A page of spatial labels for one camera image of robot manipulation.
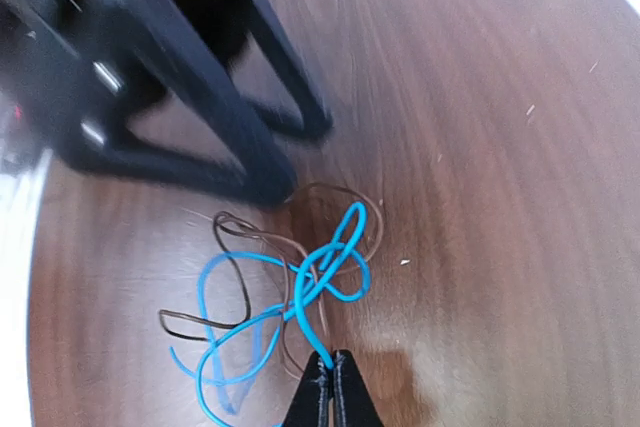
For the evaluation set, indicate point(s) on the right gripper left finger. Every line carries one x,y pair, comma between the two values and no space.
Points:
310,404

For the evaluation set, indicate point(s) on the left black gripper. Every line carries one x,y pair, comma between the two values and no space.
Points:
58,62

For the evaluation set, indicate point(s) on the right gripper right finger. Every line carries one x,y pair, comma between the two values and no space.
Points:
353,405

